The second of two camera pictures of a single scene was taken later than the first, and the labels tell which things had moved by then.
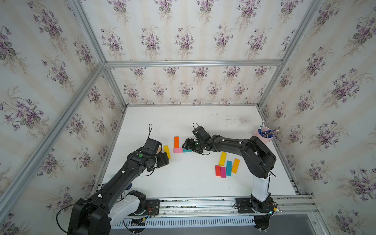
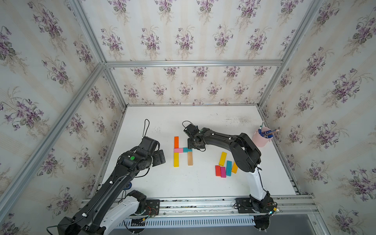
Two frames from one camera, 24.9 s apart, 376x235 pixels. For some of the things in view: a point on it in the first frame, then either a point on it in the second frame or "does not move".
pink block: (178, 150) does not move
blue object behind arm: (129, 186) does not move
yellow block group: (166, 149) to (176, 160)
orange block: (176, 142) does not move
